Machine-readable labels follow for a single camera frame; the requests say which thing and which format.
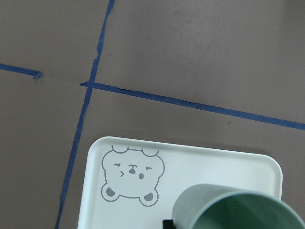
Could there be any pale green cup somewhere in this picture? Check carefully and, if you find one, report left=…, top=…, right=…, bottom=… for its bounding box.
left=172, top=184, right=305, bottom=229

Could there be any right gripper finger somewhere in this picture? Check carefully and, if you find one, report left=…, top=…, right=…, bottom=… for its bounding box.
left=163, top=219, right=175, bottom=229

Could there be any cream bear tray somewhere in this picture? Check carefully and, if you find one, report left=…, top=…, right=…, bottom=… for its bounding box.
left=78, top=136, right=283, bottom=229

